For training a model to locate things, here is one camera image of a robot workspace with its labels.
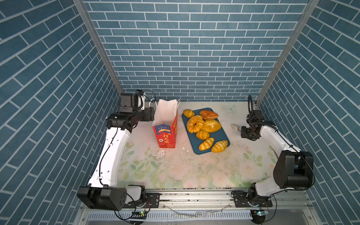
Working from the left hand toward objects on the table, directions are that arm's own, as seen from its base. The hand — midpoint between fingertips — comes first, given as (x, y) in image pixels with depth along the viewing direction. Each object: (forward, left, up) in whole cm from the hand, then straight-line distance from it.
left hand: (148, 110), depth 74 cm
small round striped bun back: (+21, -23, -26) cm, 41 cm away
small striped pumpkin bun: (0, -32, -25) cm, 40 cm away
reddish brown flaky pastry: (+19, -38, -26) cm, 50 cm away
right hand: (-2, -59, -20) cm, 62 cm away
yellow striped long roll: (-6, -34, -27) cm, 44 cm away
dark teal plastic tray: (+2, -44, -29) cm, 53 cm away
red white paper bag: (-6, -9, -6) cm, 12 cm away
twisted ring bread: (+9, -27, -24) cm, 38 cm away
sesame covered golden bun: (+7, -39, -24) cm, 46 cm away
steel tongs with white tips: (+6, -56, -25) cm, 62 cm away
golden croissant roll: (-9, -42, -25) cm, 50 cm away
